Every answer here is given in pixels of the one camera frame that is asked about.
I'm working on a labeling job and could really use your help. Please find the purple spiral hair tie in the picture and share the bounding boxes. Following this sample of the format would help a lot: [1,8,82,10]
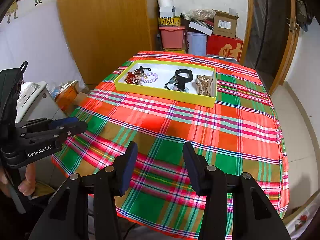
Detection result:
[141,71,160,85]

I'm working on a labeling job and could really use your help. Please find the black hair tie gold button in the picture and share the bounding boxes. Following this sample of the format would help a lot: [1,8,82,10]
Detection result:
[164,76,178,91]

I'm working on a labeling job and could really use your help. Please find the person's left hand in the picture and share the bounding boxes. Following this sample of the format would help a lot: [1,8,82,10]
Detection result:
[1,163,36,197]

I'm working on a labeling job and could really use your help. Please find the orange box on floor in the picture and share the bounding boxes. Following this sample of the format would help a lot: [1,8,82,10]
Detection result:
[54,80,80,115]

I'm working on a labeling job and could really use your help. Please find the white cabinet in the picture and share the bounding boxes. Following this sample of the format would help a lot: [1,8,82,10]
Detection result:
[15,81,66,123]

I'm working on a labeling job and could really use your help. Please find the plaid tablecloth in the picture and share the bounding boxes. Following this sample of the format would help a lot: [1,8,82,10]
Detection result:
[51,51,291,240]

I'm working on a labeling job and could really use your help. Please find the wooden wardrobe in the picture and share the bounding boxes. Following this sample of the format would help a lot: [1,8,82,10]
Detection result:
[57,0,158,89]

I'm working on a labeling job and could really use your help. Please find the black wristband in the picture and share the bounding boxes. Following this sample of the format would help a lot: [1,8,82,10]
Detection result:
[175,69,194,90]

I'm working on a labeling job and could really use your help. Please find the yellow tray box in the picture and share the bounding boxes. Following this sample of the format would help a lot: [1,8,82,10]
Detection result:
[114,60,217,108]

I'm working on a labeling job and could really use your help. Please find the lower yellow tin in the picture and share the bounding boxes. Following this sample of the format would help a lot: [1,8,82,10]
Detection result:
[163,44,186,54]

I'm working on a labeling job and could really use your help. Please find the pink plastic bin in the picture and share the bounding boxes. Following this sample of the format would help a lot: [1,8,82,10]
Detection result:
[159,26,185,49]

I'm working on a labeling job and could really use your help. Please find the beige hair claw clip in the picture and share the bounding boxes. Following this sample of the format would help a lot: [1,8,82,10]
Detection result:
[196,75,213,96]

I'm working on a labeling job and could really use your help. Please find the yellow tin box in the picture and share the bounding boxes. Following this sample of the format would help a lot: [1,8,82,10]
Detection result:
[158,17,181,27]

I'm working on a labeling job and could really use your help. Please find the light blue bucket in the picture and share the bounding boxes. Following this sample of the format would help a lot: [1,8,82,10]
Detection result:
[187,32,207,56]

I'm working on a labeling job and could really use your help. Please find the white small box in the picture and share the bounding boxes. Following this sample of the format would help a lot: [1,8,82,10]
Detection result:
[158,0,175,18]

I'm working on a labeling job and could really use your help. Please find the striped flat box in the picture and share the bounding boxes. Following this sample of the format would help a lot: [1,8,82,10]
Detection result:
[180,14,214,36]

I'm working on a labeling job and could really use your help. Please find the red gift box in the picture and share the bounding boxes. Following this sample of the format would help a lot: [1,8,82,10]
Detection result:
[206,35,243,61]

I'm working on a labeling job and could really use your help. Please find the clear plastic bag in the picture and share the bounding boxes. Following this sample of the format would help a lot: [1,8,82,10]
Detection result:
[187,9,216,21]

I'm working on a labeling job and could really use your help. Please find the brown cardboard box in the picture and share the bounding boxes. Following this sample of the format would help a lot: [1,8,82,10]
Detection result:
[213,10,239,38]

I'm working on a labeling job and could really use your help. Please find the wooden door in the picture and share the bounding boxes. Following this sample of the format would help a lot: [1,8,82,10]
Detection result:
[244,0,299,94]

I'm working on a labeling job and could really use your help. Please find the brown bead bracelet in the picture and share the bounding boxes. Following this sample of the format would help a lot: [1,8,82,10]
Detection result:
[132,65,152,86]

